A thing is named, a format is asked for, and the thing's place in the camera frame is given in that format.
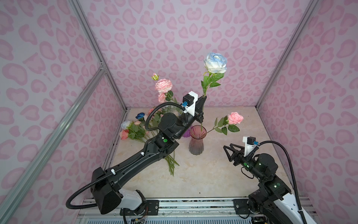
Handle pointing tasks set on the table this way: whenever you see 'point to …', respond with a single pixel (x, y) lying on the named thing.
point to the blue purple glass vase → (187, 133)
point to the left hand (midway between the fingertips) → (206, 97)
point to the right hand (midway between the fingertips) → (226, 147)
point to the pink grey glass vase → (197, 133)
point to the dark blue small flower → (140, 115)
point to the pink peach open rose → (123, 134)
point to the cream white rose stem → (135, 130)
